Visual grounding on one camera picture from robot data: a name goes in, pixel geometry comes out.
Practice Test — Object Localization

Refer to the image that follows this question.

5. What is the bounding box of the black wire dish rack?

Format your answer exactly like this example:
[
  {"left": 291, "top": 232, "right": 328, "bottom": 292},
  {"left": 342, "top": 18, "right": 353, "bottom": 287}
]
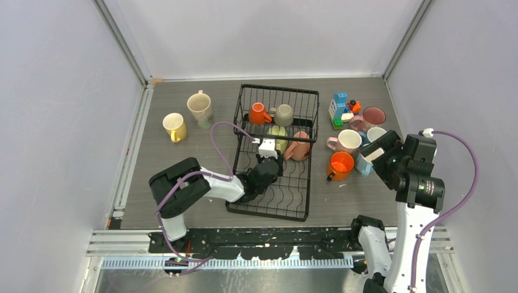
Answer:
[{"left": 225, "top": 84, "right": 319, "bottom": 222}]

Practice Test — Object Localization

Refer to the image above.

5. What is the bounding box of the toy block building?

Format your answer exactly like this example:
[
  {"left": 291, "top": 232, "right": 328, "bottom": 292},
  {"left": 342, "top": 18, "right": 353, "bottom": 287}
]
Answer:
[{"left": 328, "top": 93, "right": 354, "bottom": 130}]

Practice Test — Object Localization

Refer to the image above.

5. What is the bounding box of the yellow mug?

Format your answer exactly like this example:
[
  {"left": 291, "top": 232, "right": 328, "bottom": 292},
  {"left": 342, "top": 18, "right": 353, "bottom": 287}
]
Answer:
[{"left": 162, "top": 113, "right": 187, "bottom": 143}]

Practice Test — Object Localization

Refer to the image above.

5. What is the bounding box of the grey mug on shelf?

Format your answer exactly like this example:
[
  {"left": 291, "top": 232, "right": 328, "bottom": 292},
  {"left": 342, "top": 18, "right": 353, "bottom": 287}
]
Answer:
[{"left": 269, "top": 104, "right": 294, "bottom": 127}]

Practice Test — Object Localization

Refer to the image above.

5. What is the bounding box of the blue mug front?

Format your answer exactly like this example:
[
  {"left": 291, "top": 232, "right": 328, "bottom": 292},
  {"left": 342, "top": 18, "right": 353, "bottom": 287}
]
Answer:
[{"left": 358, "top": 127, "right": 387, "bottom": 147}]

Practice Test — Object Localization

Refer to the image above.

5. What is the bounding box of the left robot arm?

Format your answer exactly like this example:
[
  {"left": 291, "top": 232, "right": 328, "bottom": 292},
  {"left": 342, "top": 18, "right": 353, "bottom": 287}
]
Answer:
[{"left": 148, "top": 157, "right": 282, "bottom": 253}]

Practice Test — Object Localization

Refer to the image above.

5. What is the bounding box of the cream floral tall mug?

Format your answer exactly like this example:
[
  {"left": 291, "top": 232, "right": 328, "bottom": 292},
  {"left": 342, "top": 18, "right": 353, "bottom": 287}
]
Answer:
[{"left": 186, "top": 90, "right": 214, "bottom": 129}]

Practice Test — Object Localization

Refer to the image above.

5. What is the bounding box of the pink faceted mug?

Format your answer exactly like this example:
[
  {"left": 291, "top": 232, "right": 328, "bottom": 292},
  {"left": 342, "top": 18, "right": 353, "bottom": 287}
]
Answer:
[{"left": 327, "top": 129, "right": 362, "bottom": 154}]

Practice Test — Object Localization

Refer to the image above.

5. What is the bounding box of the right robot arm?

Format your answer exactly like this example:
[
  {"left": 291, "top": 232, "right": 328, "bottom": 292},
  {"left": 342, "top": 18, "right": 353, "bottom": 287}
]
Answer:
[{"left": 348, "top": 128, "right": 445, "bottom": 292}]

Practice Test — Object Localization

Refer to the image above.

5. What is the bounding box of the light green mug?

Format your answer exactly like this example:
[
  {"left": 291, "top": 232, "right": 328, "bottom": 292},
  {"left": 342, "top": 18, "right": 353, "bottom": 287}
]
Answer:
[{"left": 267, "top": 125, "right": 288, "bottom": 154}]

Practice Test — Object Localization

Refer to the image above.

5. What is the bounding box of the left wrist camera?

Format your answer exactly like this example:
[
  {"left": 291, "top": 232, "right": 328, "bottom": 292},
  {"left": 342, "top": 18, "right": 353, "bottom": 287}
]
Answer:
[{"left": 252, "top": 138, "right": 279, "bottom": 159}]

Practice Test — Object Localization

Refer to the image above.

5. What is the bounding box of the orange mug on shelf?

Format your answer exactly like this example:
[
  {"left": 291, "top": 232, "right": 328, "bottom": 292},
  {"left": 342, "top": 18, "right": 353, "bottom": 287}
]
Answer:
[{"left": 249, "top": 103, "right": 272, "bottom": 125}]

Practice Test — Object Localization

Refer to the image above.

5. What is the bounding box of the salmon pink mug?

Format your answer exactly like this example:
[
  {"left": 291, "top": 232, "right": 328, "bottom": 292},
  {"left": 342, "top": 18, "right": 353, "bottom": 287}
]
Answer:
[{"left": 283, "top": 141, "right": 310, "bottom": 161}]

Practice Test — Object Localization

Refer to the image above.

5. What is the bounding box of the pink round mug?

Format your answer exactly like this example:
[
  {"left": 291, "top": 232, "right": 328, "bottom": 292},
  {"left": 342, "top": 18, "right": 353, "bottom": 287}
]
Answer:
[{"left": 349, "top": 107, "right": 386, "bottom": 132}]

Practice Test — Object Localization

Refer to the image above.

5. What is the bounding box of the orange mug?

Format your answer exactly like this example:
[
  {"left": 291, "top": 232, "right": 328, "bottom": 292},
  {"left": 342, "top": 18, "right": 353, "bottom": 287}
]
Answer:
[
  {"left": 249, "top": 103, "right": 272, "bottom": 125},
  {"left": 326, "top": 151, "right": 354, "bottom": 181}
]

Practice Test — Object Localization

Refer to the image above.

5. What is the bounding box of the toy figure orange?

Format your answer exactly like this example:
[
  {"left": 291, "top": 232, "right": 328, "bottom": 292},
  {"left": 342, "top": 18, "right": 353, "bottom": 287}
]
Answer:
[{"left": 349, "top": 100, "right": 362, "bottom": 115}]

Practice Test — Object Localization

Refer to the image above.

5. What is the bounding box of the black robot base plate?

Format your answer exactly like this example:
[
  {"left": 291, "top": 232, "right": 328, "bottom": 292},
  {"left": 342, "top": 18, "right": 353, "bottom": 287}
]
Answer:
[{"left": 172, "top": 227, "right": 363, "bottom": 260}]

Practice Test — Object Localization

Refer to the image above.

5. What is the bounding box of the orange mug front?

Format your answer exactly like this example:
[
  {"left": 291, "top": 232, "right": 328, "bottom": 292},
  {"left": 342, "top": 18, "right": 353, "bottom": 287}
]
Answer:
[{"left": 326, "top": 151, "right": 354, "bottom": 181}]

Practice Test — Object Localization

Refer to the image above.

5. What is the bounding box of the light blue mug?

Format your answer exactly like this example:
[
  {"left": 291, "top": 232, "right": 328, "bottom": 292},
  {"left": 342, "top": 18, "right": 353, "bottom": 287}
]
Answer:
[{"left": 355, "top": 153, "right": 373, "bottom": 176}]

